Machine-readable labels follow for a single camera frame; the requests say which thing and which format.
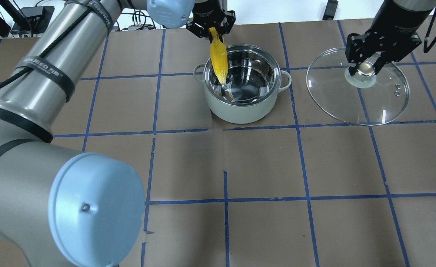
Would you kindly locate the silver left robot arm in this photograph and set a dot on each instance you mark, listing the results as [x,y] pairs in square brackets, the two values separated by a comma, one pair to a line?
[63,207]

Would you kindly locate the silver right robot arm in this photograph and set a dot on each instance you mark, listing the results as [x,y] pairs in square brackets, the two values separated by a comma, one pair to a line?
[393,34]

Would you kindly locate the glass pot lid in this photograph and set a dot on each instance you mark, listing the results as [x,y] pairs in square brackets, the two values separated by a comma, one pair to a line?
[364,99]

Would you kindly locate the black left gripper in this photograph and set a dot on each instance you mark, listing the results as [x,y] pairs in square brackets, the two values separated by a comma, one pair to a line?
[207,9]

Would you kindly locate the pale green steel pot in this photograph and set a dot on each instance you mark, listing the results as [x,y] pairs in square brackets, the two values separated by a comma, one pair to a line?
[253,83]

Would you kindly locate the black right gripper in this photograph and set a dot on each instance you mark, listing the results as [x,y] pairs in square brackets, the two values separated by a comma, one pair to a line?
[392,23]

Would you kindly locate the yellow corn cob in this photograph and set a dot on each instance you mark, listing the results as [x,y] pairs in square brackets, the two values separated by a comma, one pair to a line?
[218,55]

